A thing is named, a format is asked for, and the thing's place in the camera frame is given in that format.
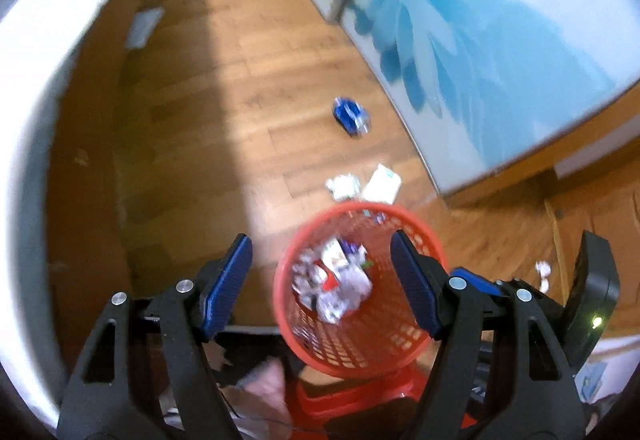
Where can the white flat packet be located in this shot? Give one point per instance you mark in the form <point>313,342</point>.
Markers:
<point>382,182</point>

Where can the wooden bed with pale sheet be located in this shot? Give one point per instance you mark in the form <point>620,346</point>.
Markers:
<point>30,120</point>

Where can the blue wrapper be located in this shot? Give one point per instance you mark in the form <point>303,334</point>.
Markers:
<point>350,115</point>

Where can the tiny white paper ball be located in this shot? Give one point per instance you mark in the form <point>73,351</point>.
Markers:
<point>543,272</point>

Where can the pink cloth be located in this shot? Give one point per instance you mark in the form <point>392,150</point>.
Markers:
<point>267,387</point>

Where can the red mesh basket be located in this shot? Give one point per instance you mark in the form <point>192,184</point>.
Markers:
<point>360,350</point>

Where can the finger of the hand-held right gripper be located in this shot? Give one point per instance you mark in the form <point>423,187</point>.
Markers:
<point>480,284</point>

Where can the pile of crumpled wrappers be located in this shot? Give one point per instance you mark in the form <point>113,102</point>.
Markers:
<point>332,285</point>

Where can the wardrobe door with blue flower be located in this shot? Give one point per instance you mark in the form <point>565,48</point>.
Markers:
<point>475,30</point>

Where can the red plastic stool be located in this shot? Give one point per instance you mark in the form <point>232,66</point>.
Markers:
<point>350,405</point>

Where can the white flat box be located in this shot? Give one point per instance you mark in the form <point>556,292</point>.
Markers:
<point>144,26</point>

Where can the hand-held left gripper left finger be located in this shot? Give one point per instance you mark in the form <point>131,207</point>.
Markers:
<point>227,280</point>

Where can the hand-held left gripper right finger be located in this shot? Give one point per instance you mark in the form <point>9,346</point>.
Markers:
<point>415,280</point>

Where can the small white crumpled paper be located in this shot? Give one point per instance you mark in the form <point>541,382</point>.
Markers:
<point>343,186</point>

